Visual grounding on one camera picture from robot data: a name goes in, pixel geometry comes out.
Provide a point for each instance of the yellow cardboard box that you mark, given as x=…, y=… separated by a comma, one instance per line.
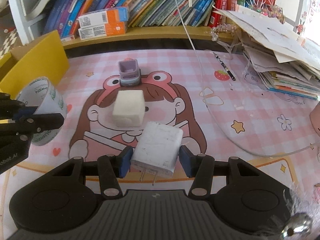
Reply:
x=43, y=57

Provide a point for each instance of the clear tape roll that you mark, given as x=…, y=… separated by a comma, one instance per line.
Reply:
x=42, y=94

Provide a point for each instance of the lower orange white carton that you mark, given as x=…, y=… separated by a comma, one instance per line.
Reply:
x=103, y=30

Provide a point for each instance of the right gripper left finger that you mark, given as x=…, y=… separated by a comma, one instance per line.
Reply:
x=110, y=168

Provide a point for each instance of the upper orange white carton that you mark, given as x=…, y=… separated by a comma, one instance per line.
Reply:
x=105, y=16

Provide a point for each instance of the black patterned pen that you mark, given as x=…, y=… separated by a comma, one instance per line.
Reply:
x=225, y=67

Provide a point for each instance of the wooden bookshelf board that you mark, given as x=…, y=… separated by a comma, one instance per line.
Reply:
x=144, y=33

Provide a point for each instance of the row of leaning books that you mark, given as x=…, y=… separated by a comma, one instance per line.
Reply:
x=64, y=14

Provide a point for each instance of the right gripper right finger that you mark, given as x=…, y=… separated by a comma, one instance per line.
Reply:
x=200, y=167

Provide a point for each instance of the pile of papers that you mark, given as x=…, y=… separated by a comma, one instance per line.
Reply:
x=283, y=60

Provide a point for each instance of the white foam cube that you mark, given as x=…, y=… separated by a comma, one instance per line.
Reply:
x=129, y=108

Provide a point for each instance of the purple toy truck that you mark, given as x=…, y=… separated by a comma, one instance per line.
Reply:
x=129, y=72

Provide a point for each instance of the white power adapter plug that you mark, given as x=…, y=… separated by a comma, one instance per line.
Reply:
x=157, y=150

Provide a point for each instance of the pink round object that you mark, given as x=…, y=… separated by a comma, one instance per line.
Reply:
x=315, y=118

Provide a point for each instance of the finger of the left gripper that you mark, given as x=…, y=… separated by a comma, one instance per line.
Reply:
x=39, y=123
x=25, y=111

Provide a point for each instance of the orange white carton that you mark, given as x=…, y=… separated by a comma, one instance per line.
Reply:
x=103, y=30
x=105, y=16

